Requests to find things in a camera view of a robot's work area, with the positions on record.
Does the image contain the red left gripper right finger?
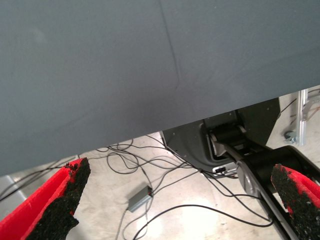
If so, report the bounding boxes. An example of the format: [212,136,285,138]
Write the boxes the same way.
[271,163,320,240]

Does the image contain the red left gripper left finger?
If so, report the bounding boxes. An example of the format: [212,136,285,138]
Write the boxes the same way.
[0,157,92,240]

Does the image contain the black robot torso link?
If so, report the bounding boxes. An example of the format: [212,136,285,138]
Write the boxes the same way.
[209,126,320,240]

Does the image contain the dark grey robot base chassis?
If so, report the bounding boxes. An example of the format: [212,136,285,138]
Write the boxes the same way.
[161,97,281,178]

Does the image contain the grey caster wheel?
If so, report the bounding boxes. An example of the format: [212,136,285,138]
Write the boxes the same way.
[284,130,300,144]

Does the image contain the small grey adapter box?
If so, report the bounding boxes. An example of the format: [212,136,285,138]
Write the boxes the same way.
[127,185,154,213]

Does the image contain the thin black floor cable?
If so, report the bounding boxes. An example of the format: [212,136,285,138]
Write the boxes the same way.
[0,156,83,202]

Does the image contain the aluminium frame post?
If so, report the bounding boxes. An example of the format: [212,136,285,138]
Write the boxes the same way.
[297,88,310,146]

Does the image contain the looped black floor cable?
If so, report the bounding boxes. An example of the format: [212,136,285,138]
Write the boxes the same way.
[106,138,191,175]

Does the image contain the long black floor cable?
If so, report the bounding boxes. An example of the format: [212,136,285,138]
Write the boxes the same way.
[132,204,274,240]

